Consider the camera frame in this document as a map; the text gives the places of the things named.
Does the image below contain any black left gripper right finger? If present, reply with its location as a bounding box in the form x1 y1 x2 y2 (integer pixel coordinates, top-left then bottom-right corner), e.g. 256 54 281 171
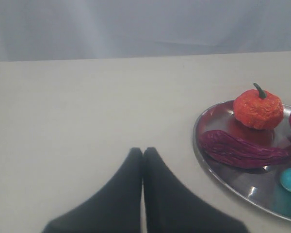
143 148 248 233

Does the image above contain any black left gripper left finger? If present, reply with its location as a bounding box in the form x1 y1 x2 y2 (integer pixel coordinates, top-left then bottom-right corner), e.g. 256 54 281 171
43 148 143 233

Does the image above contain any teal toy bone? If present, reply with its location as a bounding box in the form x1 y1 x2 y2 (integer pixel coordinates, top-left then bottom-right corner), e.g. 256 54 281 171
273 167 291 218

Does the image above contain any purple toy sweet potato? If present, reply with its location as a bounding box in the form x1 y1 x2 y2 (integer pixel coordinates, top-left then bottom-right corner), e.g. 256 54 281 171
199 130 289 169

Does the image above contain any round stainless steel plate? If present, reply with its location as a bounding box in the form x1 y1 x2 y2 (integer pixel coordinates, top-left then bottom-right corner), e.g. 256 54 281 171
193 100 291 221

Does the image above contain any orange toy pumpkin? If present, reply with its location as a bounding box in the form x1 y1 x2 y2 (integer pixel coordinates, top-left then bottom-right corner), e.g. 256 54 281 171
233 83 284 130

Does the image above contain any white backdrop cloth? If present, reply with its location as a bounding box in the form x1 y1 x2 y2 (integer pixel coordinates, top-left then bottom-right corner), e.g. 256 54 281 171
0 0 291 61

